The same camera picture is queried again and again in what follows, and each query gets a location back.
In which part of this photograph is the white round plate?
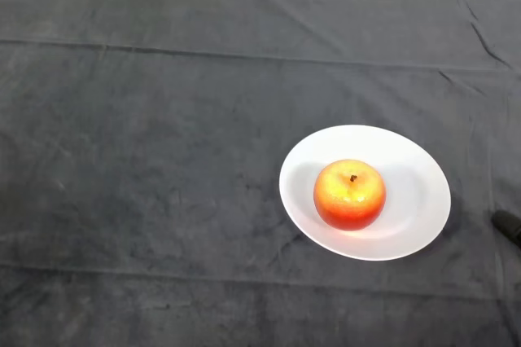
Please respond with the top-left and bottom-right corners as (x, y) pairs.
(278, 124), (452, 261)

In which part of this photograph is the dark grey cloth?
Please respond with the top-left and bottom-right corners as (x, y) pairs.
(0, 0), (521, 347)

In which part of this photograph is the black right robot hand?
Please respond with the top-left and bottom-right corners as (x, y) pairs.
(490, 210), (521, 248)

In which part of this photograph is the red yellow apple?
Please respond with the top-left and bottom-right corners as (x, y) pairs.
(313, 159), (387, 232)

